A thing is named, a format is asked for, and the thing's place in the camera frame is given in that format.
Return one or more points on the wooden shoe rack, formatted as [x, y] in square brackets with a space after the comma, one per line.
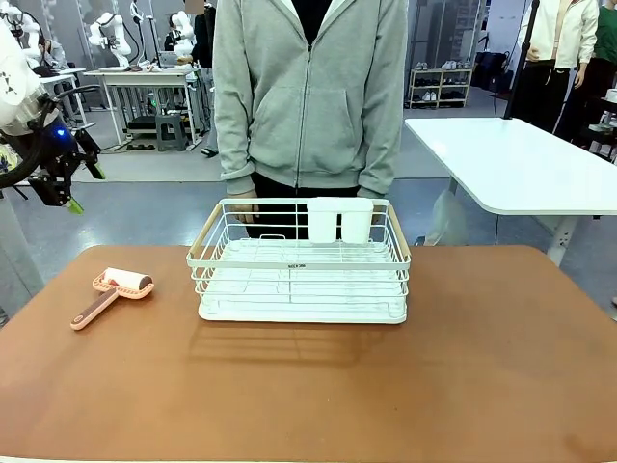
[439, 87]

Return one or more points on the pink lint roller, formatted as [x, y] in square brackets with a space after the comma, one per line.
[123, 284]

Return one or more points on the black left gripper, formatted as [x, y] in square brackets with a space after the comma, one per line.
[55, 166]

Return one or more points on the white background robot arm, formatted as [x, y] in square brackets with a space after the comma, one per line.
[110, 36]
[183, 34]

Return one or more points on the person's left forearm grey sleeve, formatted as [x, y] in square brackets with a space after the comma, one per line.
[383, 149]

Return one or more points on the person's right forearm grey sleeve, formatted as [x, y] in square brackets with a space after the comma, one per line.
[233, 144]

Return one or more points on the grey plastic stool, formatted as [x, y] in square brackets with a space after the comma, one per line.
[170, 131]

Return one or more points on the white cutlery holder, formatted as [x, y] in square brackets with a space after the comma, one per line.
[340, 219]

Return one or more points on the person in grey hoodie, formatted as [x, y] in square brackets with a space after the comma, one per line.
[308, 96]

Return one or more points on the person in white jacket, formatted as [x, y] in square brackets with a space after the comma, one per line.
[559, 38]

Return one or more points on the black tripod pole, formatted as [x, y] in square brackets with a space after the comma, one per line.
[523, 58]

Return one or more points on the white drip tray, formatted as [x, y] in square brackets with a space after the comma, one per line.
[299, 316]

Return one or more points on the person in dark clothes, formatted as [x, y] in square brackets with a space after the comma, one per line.
[205, 58]

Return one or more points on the large white table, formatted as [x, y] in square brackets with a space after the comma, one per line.
[511, 164]

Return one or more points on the pale plastic bag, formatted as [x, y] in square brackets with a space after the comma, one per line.
[450, 217]

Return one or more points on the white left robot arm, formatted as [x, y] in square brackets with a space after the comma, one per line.
[12, 82]

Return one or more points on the person in green top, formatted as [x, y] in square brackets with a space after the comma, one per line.
[602, 58]

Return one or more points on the white background desk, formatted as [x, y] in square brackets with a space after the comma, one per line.
[144, 73]

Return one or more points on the person's right hand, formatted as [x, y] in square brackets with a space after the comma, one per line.
[243, 212]

